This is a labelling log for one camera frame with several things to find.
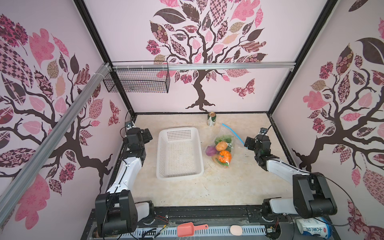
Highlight clear zip top bag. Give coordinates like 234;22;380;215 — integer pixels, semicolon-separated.
205;124;244;168

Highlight orange pumpkin toy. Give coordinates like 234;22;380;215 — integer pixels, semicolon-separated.
219;150;232;164

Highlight yellow potato toy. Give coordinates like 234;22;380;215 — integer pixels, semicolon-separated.
216;141;229;152

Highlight white plastic perforated basket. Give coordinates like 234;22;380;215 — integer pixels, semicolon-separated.
156;127;204;181

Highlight purple onion toy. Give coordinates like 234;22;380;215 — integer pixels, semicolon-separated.
205;146;218;157

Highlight green lettuce toy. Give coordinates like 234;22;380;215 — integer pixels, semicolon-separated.
215;135;234;149

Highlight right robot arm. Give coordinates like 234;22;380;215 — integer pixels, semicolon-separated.
244;134;338;219

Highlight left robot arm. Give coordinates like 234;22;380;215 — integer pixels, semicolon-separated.
95;127;155;239

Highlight green beverage can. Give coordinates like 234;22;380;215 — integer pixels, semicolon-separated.
207;112;217;127

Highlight beige oval sponge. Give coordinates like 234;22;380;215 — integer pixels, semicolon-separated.
230;225;243;236

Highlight white blue yogurt cup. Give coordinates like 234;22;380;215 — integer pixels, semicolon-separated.
296;218;332;240

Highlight pink plastic scoop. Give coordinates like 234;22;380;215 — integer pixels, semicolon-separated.
177;222;209;238

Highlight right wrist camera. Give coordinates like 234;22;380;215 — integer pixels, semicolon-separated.
259;128;269;136

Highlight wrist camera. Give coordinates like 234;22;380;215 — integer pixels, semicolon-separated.
125;121;136;131
259;128;269;136

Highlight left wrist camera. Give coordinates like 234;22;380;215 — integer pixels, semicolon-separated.
125;121;136;131

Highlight black wire wall basket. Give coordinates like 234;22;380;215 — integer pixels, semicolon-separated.
103;60;171;94

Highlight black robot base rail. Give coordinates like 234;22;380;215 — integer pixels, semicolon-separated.
81;205;314;240

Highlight aluminium rail left wall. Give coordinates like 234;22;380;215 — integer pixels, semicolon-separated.
1;63;111;224

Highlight aluminium rail wall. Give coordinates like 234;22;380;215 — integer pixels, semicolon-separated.
1;63;111;224
113;62;296;71

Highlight aluminium rail back wall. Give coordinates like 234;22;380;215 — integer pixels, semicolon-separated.
113;62;296;71

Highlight white slotted cable duct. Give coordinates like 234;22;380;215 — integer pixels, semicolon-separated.
116;225;267;239

